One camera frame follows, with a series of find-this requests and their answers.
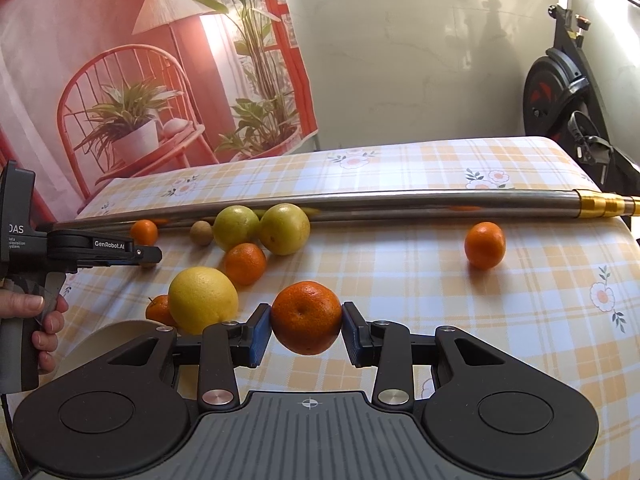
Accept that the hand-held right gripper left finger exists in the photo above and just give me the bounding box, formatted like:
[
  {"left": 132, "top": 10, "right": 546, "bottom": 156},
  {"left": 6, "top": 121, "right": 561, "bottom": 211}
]
[{"left": 107, "top": 302, "right": 273, "bottom": 414}]

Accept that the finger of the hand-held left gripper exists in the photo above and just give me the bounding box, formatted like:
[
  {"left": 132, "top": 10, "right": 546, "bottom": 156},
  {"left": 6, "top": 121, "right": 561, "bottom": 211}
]
[{"left": 75, "top": 237, "right": 163, "bottom": 269}]

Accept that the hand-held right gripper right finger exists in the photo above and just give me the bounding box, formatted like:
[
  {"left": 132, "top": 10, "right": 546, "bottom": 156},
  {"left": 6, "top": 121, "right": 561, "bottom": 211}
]
[{"left": 341, "top": 301, "right": 506, "bottom": 411}]

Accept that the small mandarin orange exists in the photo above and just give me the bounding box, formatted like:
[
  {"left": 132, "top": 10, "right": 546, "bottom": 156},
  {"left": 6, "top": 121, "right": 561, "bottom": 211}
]
[
  {"left": 130, "top": 219, "right": 159, "bottom": 246},
  {"left": 145, "top": 294, "right": 178, "bottom": 328}
]

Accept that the large mandarin orange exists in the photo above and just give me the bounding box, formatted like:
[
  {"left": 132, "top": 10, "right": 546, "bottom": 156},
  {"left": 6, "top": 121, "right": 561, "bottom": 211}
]
[{"left": 270, "top": 281, "right": 344, "bottom": 356}]

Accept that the large yellow citrus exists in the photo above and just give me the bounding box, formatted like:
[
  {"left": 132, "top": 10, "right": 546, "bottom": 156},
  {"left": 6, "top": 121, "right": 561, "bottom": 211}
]
[{"left": 167, "top": 266, "right": 240, "bottom": 336}]

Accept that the brown round fruit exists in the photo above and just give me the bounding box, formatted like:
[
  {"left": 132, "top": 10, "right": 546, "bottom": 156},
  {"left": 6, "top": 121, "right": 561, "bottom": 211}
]
[{"left": 189, "top": 221, "right": 214, "bottom": 247}]

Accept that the beige bowl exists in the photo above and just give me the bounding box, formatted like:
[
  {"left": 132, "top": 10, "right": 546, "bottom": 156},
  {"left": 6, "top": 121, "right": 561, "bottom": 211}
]
[{"left": 60, "top": 319, "right": 178, "bottom": 396}]

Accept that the person's left hand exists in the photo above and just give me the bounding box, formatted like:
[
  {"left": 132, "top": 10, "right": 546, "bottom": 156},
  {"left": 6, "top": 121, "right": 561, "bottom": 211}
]
[{"left": 0, "top": 291, "right": 70, "bottom": 374}]

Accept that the plaid floral tablecloth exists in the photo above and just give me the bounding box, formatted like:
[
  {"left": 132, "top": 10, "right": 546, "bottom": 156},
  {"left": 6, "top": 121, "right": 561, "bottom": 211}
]
[{"left": 10, "top": 136, "right": 640, "bottom": 480}]

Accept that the yellow-green round fruit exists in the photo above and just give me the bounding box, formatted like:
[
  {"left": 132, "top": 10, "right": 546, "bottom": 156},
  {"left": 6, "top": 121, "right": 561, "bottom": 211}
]
[
  {"left": 213, "top": 205, "right": 261, "bottom": 253},
  {"left": 258, "top": 203, "right": 311, "bottom": 256}
]

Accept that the steel pole with gold end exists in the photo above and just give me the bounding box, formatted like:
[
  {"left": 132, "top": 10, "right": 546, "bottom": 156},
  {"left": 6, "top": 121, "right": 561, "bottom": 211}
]
[{"left": 50, "top": 186, "right": 640, "bottom": 233}]

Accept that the printed backdrop cloth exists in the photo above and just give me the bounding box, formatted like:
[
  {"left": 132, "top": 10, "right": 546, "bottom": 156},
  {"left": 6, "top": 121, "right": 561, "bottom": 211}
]
[{"left": 0, "top": 0, "right": 321, "bottom": 221}]

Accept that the black exercise bike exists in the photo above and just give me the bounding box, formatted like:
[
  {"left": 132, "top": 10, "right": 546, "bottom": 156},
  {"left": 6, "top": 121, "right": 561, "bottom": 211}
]
[{"left": 522, "top": 0, "right": 640, "bottom": 196}]

